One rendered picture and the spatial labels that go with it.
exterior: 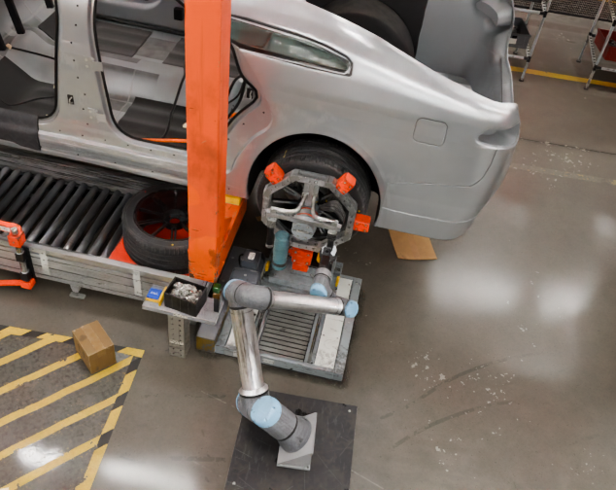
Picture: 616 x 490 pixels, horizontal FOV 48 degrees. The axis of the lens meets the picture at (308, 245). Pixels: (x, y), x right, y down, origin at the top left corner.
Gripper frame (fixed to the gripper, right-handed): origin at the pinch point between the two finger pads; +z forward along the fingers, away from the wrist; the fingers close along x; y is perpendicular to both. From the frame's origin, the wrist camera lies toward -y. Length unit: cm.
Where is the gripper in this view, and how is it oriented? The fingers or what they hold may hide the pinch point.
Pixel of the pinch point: (330, 245)
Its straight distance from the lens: 382.7
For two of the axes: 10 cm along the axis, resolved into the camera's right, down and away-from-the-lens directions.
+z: 2.0, -6.6, 7.2
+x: 9.7, 2.1, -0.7
